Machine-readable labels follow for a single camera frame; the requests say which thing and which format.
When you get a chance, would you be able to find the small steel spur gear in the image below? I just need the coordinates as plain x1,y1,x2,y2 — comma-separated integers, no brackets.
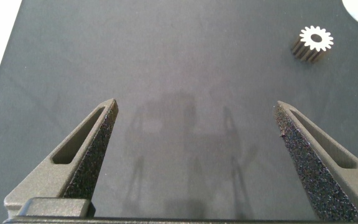
290,25,334,64

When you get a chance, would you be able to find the dark table mat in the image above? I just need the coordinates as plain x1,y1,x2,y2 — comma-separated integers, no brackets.
0,0,358,224

